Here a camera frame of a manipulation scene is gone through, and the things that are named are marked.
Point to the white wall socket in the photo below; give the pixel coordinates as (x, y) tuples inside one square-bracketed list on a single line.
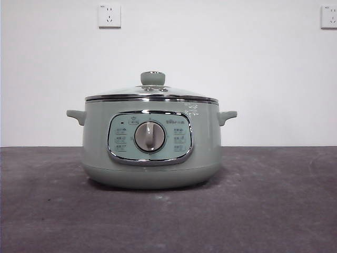
[(110, 15), (329, 17)]

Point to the glass lid with green knob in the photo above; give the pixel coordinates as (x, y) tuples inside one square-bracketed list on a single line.
[(152, 78)]

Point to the sage green electric cooking pot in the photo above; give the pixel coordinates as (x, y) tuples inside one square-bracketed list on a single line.
[(100, 131)]

